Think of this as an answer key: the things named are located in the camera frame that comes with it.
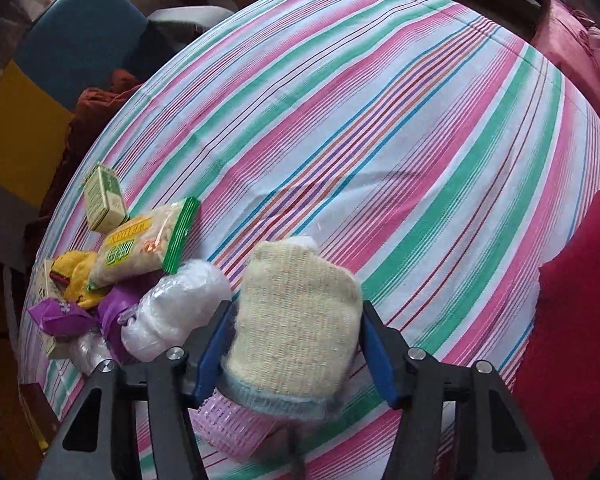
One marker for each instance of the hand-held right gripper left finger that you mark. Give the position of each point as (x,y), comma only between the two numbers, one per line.
(212,355)

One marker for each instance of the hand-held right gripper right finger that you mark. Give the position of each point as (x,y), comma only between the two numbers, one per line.
(380,360)

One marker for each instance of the cream knitted glove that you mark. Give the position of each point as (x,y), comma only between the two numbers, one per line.
(295,310)

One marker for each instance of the noodle packet with green edge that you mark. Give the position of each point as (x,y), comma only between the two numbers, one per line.
(140,245)

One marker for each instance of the purple plastic bag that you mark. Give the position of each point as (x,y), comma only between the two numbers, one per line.
(114,310)

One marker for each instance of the clear plastic bag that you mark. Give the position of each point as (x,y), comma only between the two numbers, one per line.
(90,352)

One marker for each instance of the yellow knitted sock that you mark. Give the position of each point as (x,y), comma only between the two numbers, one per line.
(80,280)

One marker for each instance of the purple flower-print packet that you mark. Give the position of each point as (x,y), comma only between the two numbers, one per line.
(60,315)

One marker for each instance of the small cream box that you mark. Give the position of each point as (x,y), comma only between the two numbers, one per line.
(44,287)

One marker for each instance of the brown wooden board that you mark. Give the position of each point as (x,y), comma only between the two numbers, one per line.
(32,410)

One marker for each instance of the green carton box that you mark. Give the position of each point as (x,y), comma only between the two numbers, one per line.
(105,200)

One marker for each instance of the red blanket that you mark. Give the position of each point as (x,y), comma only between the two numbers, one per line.
(570,335)

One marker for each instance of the striped bed sheet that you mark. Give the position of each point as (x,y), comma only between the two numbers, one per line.
(355,135)

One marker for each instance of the maroon blanket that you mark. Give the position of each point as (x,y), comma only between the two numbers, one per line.
(95,110)

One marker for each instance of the grey padded armrest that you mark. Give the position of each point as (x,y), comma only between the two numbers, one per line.
(190,17)

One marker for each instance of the yellow blue grey armchair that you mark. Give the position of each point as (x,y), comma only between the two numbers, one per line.
(80,35)

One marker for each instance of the dark red quilt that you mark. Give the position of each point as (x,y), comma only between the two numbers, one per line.
(575,45)

